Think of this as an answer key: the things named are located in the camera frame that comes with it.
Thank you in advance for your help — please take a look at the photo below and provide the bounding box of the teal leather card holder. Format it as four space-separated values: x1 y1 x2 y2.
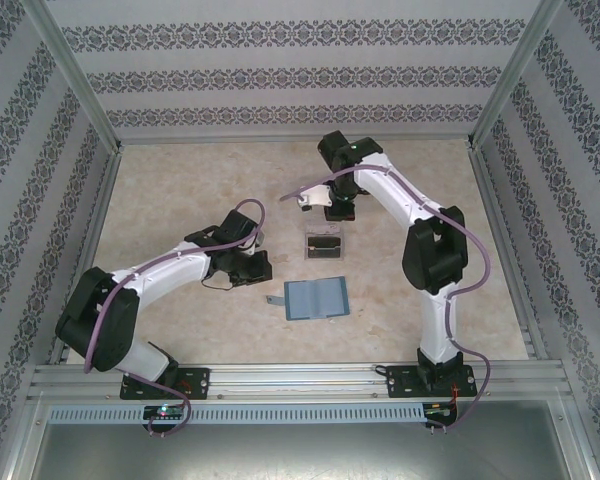
265 276 352 322

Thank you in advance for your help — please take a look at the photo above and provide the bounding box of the clear plastic box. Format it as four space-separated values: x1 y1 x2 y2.
302 226 347 263

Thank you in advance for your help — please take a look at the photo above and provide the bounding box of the dark credit card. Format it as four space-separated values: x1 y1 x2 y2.
306 235 343 260

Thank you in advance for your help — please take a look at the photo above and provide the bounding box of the small controller board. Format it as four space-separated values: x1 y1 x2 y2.
142 403 187 426
423 399 460 426

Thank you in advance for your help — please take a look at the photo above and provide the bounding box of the grey metal panel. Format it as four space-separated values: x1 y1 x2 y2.
29 422 574 480

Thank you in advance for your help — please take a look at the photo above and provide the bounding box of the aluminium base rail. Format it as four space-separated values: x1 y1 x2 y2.
28 363 572 402

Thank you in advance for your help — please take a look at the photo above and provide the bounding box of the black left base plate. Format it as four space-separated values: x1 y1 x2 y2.
121 367 212 401

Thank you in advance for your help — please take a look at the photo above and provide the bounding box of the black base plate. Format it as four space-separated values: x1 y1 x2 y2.
385 364 476 400
121 367 212 401

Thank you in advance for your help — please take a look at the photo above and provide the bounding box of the slotted grey cable duct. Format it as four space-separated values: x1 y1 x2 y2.
47 403 427 424

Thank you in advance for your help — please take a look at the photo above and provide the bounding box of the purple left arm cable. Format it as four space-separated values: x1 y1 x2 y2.
82 198 269 437

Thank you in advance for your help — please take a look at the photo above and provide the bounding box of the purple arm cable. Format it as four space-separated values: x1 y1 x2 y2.
278 164 494 435
82 198 269 437

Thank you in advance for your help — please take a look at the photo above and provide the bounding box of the aluminium side rail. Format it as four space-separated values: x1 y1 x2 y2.
470 147 550 362
48 147 126 365

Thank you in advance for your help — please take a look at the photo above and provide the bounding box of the aluminium frame post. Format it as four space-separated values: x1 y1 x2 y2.
23 0 125 154
465 0 567 151

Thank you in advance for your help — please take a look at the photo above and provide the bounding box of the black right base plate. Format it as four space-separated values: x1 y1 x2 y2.
385 364 476 400

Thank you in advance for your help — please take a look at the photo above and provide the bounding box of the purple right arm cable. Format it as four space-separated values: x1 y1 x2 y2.
278 164 494 435

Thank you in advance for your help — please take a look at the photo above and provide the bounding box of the aluminium frame leg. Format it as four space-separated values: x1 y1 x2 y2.
7 394 51 480
549 394 596 480

